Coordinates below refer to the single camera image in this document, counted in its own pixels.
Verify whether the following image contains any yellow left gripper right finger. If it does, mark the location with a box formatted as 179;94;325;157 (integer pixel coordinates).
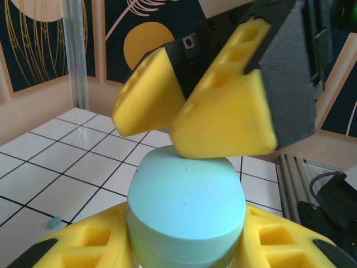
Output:
230;203;351;268

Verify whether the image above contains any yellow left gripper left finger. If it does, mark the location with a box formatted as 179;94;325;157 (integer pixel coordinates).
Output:
8;201;137;268

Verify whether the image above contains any blue wireless earbud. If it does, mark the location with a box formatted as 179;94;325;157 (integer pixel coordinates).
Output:
45;217;63;230

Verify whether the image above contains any blue earbud charging case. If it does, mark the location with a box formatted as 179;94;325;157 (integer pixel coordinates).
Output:
127;145;248;268

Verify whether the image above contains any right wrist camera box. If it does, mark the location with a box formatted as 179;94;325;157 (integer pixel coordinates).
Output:
199;0;256;18

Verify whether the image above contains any aluminium corner post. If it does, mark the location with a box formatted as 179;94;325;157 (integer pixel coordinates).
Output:
61;0;90;111

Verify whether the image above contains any orange oval feather wall panel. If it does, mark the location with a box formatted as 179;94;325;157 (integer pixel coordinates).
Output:
103;0;206;84

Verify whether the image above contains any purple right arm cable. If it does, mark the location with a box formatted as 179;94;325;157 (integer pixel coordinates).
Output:
308;170;346;196

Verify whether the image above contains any pale disc wall panel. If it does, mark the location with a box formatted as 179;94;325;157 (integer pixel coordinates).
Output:
0;0;70;98

